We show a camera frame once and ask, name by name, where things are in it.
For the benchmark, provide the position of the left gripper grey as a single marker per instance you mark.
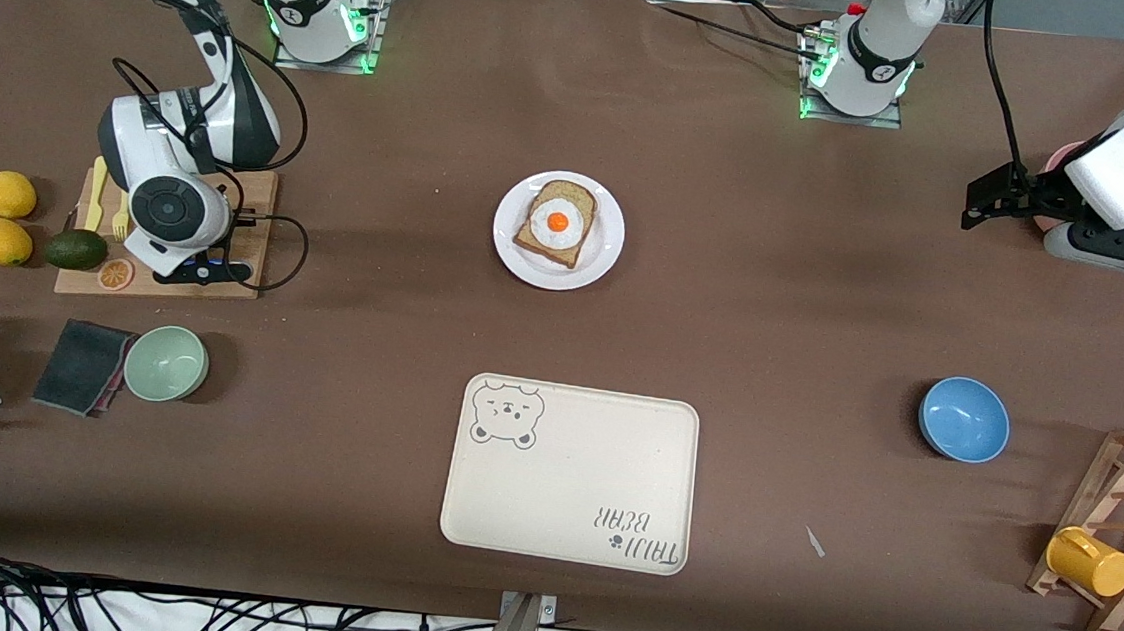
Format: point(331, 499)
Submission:
point(1041, 193)

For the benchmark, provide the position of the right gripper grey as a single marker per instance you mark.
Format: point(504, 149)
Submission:
point(246, 222)

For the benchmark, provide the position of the white round plate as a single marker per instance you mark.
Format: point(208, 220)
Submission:
point(607, 259)

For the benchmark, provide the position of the pink bowl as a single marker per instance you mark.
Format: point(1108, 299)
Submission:
point(1064, 154)

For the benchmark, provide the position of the orange slice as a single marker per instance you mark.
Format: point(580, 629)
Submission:
point(116, 274)

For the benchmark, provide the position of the yellow plastic fork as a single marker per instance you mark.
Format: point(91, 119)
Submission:
point(121, 226)

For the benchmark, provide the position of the pale green bowl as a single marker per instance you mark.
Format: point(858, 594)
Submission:
point(166, 365)

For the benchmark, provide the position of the wooden cutting board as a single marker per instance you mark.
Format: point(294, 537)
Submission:
point(266, 187)

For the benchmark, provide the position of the dark green avocado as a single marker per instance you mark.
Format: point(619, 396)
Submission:
point(76, 250)

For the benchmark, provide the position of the yellow plastic knife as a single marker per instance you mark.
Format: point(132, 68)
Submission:
point(96, 199)

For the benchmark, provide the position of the dark grey sponge cloth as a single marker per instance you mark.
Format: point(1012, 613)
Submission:
point(81, 368)

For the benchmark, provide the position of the yellow lemon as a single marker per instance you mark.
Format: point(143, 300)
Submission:
point(4, 242)
point(10, 195)

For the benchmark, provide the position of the blue bowl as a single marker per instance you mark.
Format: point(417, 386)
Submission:
point(964, 419)

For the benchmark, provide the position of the fried egg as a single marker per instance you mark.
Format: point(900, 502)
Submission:
point(557, 222)

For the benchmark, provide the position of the yellow mug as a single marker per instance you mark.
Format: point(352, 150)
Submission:
point(1089, 564)

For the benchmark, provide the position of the bread slice under egg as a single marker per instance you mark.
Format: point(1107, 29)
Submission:
point(567, 258)

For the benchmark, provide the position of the small grey tape scrap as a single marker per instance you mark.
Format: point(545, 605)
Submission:
point(814, 541)

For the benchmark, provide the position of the cream bear print tray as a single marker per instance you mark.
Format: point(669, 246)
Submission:
point(569, 487)

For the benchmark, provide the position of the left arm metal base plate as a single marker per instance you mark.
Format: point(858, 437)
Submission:
point(838, 119)

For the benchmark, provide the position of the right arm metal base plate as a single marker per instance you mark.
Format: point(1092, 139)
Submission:
point(378, 0)

